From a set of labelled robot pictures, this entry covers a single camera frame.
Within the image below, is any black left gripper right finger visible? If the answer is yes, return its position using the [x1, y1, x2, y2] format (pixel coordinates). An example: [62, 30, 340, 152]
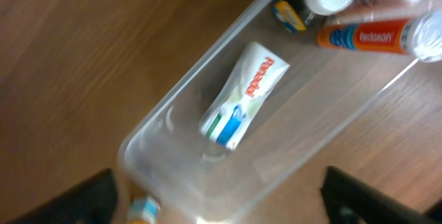
[320, 166, 441, 224]

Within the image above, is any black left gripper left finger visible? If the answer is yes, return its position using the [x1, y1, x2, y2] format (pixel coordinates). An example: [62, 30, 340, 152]
[7, 169, 118, 224]

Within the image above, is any white Panadol box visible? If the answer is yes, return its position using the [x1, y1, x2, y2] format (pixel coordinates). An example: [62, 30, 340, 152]
[200, 41, 289, 151]

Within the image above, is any orange Redoxon tube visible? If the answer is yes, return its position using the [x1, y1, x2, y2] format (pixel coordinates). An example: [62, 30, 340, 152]
[317, 10, 441, 62]

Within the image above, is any clear plastic container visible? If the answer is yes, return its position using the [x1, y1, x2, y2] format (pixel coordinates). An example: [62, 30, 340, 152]
[118, 0, 441, 223]

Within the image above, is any small gold-lid balm jar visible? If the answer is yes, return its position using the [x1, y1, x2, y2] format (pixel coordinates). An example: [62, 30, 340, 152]
[125, 196, 160, 224]

